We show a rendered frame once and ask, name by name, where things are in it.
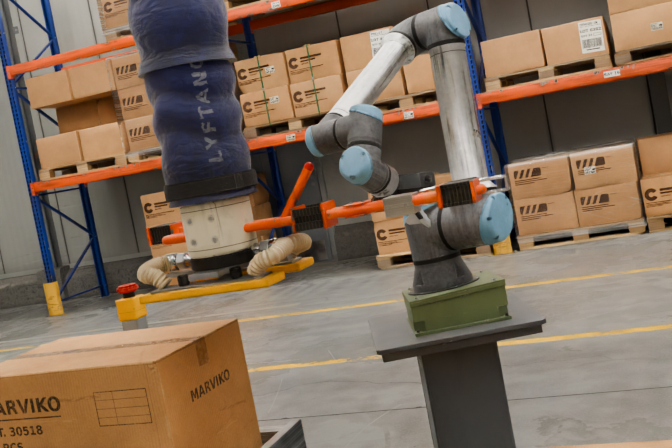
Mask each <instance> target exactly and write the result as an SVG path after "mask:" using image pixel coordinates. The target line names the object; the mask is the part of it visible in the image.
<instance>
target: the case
mask: <svg viewBox="0 0 672 448"><path fill-rule="evenodd" d="M262 446H263V445H262V440H261V435H260V430H259V425H258V420H257V414H256V409H255V404H254V399H253V394H252V389H251V384H250V379H249V374H248V369H247V364H246V359H245V353H244V348H243V343H242V338H241V333H240V328H239V323H238V319H237V318H234V319H225V320H216V321H208V322H199V323H191V324H182V325H173V326H165V327H156V328H148V329H139V330H130V331H122V332H113V333H104V334H96V335H87V336H79V337H70V338H61V339H58V340H55V341H53V342H51V343H48V344H46V345H43V346H41V347H38V348H36V349H33V350H31V351H28V352H26V353H24V354H21V355H19V356H16V357H14V358H11V359H9V360H6V361H4V362H1V363H0V448H261V447H262Z"/></svg>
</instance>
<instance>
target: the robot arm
mask: <svg viewBox="0 0 672 448"><path fill-rule="evenodd" d="M470 30H471V27H470V22H469V19H468V17H467V15H466V13H465V12H464V11H463V9H462V8H461V7H460V6H459V5H457V4H455V3H446V4H443V5H439V6H438V7H435V8H432V9H430V10H427V11H424V12H422V13H419V14H416V15H413V16H411V17H409V18H407V19H406V20H404V21H402V22H401V23H399V24H398V25H396V26H395V27H394V28H392V29H391V30H390V31H389V32H388V33H387V34H386V35H385V36H384V37H383V39H382V41H381V44H380V48H381V49H380V50H379V51H378V53H377V54H376V55H375V56H374V57H373V59H372V60H371V61H370V62H369V64H368V65H367V66H366V67H365V68H364V70H363V71H362V72H361V73H360V75H359V76H358V77H357V78H356V80H355V81H354V82H353V83H352V84H351V86H350V87H349V88H348V89H347V91H346V92H345V93H344V94H343V96H342V97H341V98H340V99H339V100H338V102H337V103H336V104H335V105H334V107H333V108H332V109H331V110H330V112H329V113H327V114H326V115H325V116H324V118H323V119H322V120H321V121H320V122H319V123H318V124H317V125H312V126H310V127H309V128H308V129H307V130H306V133H305V142H306V145H307V148H308V149H309V151H310V152H311V153H312V154H313V155H314V156H317V157H323V156H325V157H326V156H328V155H330V154H334V153H338V152H341V151H345V150H346V151H345V152H344V153H343V154H342V156H341V158H340V162H339V169H340V172H341V174H342V176H343V177H344V178H345V179H346V180H347V181H348V182H350V183H351V184H353V185H356V186H358V187H360V188H362V189H363V190H365V191H367V192H369V193H370V194H372V196H373V197H382V196H388V195H397V194H404V193H410V192H416V191H419V190H420V189H425V188H431V187H435V185H436V181H435V175H434V173H433V172H423V173H408V174H404V175H398V173H397V171H396V170H395V169H394V168H392V167H391V166H389V165H387V164H386V163H384V162H383V161H381V148H382V125H383V113H382V111H381V110H380V109H379V108H377V107H375V106H372V105H373V104H374V103H375V101H376V100H377V99H378V97H379V96H380V95H381V93H382V92H383V91H384V89H385V88H386V87H387V86H388V84H389V83H390V82H391V80H392V79H393V78H394V76H395V75H396V74H397V72H398V71H399V70H400V68H401V67H402V66H406V65H408V64H410V63H411V62H412V61H413V59H414V58H415V57H417V56H418V55H419V54H421V53H423V52H424V51H426V50H428V53H429V54H430V60H431V66H432V71H433V77H434V83H435V88H436V94H437V100H438V106H439V111H440V117H441V123H442V128H443V134H444V140H445V145H446V151H447V157H448V163H449V168H450V174H451V180H452V181H453V180H459V179H464V178H470V177H475V176H477V177H479V179H480V178H486V177H488V172H487V166H486V161H485V155H484V150H483V144H482V138H481V133H480V127H479V122H478V116H477V111H476V105H475V99H474V94H473V88H472V83H471V77H470V71H469V66H468V60H467V55H466V49H465V46H466V44H465V38H467V36H469V34H470ZM482 197H483V199H482V200H480V201H479V202H477V203H472V204H466V205H460V206H453V207H447V208H442V209H439V205H438V203H436V204H430V205H425V206H422V205H421V211H419V212H417V213H415V214H411V215H404V216H403V220H404V226H405V230H406V234H407V239H408V243H409V247H410V251H411V255H412V259H413V263H414V268H415V269H414V279H413V290H414V292H415V293H424V292H431V291H437V290H442V289H446V288H450V287H454V286H457V285H460V284H463V283H466V282H468V281H471V280H472V279H473V276H472V273H471V271H470V270H469V268H468V267H467V265H466V264H465V262H464V261H463V259H462V257H461V254H460V249H467V248H473V247H479V246H485V245H493V244H495V243H498V242H502V241H504V240H505V239H506V238H507V237H508V236H509V235H510V233H511V230H512V227H513V216H512V215H513V210H512V206H511V203H510V201H509V199H508V197H507V196H505V194H503V193H501V192H498V193H492V194H486V195H482Z"/></svg>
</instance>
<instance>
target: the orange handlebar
mask: <svg viewBox="0 0 672 448"><path fill-rule="evenodd" d="M486 191H487V188H486V186H485V185H484V184H479V185H476V193H477V195H481V194H484V193H485V192H486ZM370 201H371V200H362V201H359V202H350V203H349V204H347V205H344V206H341V207H335V208H332V209H330V210H327V211H326V216H327V219H334V218H340V217H345V219H347V218H355V217H360V216H367V215H368V214H370V213H372V212H378V211H384V205H383V201H382V200H378V201H372V202H370ZM412 202H413V204H414V205H421V204H428V203H434V202H438V199H437V194H436V191H432V192H426V193H420V194H417V195H416V196H413V199H412ZM290 225H292V220H291V216H288V217H282V218H280V217H274V218H268V219H262V220H256V221H253V222H251V223H246V224H245V225H244V231H245V232H253V231H259V230H265V229H272V228H278V227H284V226H290ZM184 242H186V239H185V234H184V229H183V226H182V227H179V233H177V234H172V235H168V236H164V237H163V238H162V243H163V244H164V245H172V244H178V243H184Z"/></svg>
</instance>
